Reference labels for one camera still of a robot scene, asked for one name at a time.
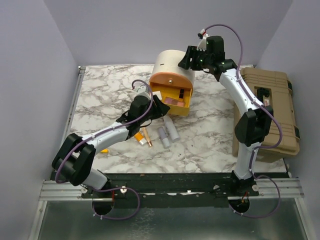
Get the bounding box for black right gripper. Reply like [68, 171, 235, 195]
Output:
[178, 45, 213, 71]

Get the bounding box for white silver small box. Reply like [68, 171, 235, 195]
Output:
[152, 91, 162, 100]

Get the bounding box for rose gold eyeshadow palette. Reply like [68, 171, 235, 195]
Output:
[164, 97, 185, 107]

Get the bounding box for yellow drawer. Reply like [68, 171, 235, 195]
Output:
[149, 82, 193, 117]

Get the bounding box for cream round drawer organizer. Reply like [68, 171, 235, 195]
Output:
[151, 49, 195, 82]

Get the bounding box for black gold lipstick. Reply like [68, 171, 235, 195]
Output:
[178, 89, 185, 100]

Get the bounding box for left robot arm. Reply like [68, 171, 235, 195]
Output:
[51, 95, 170, 198]

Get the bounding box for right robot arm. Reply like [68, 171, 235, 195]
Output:
[178, 34, 273, 196]

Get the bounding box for orange sunscreen tube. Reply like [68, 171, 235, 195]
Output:
[134, 132, 147, 146]

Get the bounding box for lavender white bottle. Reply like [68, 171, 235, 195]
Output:
[157, 126, 171, 149]

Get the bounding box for gold cream tube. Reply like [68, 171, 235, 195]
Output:
[142, 127, 153, 147]

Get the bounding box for white blue tube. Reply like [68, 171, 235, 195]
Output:
[163, 116, 181, 143]

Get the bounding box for yellow small tube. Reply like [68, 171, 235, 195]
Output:
[101, 149, 109, 154]

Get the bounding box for tan plastic tool case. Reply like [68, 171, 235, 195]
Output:
[232, 66, 301, 163]

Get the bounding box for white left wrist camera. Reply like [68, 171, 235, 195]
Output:
[134, 84, 150, 98]

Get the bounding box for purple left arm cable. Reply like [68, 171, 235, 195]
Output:
[54, 79, 154, 221]

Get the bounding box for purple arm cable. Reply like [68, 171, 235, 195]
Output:
[54, 79, 154, 221]
[204, 24, 283, 218]

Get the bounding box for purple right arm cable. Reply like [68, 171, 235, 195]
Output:
[204, 24, 283, 218]

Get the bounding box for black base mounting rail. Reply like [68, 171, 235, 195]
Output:
[78, 173, 259, 208]

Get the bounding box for aluminium frame rail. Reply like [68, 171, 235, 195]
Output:
[39, 178, 305, 201]

